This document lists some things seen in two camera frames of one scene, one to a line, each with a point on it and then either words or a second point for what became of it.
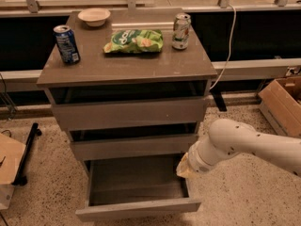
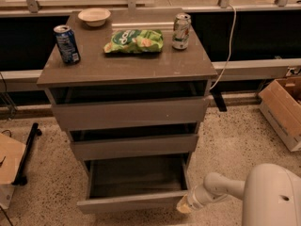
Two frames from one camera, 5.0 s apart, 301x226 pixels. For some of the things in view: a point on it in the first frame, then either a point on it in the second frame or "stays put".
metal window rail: (33, 8) stays put
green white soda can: (181, 31) stays put
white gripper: (197, 164) to (193, 196)
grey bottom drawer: (134, 185) stays put
